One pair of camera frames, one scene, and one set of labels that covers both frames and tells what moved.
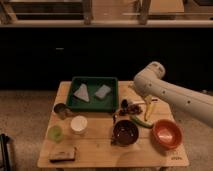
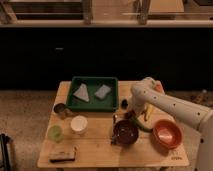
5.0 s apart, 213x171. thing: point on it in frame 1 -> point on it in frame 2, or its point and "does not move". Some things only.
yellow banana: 149,102 does not move
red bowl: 166,134 does not move
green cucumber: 140,121 -> 140,126
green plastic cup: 55,133 does not move
